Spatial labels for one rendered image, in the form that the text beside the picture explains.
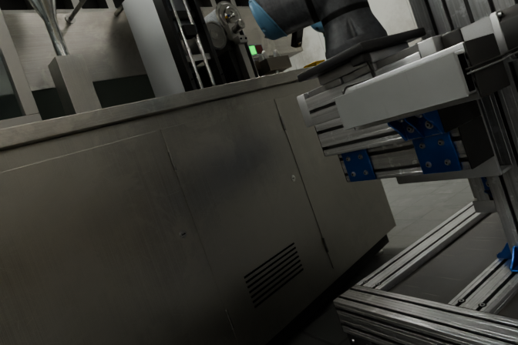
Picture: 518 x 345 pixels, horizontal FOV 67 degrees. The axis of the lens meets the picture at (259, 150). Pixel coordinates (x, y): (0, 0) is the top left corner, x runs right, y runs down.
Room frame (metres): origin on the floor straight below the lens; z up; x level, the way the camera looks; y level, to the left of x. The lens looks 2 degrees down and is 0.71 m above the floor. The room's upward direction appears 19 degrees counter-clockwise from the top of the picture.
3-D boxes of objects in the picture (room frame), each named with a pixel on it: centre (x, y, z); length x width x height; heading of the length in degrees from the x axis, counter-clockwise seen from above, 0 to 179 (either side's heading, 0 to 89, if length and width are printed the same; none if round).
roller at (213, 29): (1.78, 0.10, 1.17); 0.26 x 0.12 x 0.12; 44
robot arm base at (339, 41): (0.95, -0.30, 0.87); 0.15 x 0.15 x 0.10
